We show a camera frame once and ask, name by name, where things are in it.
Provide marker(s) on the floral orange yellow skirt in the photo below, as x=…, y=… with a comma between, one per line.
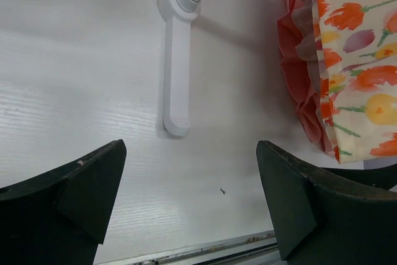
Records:
x=357, y=61

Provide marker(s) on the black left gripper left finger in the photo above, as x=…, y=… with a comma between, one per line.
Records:
x=62, y=215

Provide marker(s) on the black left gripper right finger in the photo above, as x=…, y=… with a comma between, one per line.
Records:
x=328, y=215

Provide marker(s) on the aluminium rail frame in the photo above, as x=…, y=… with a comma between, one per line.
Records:
x=258, y=248

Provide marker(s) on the coral pink skirt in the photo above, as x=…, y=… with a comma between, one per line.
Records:
x=306, y=100

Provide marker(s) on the white clothes rack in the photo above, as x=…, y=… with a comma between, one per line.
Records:
x=178, y=16

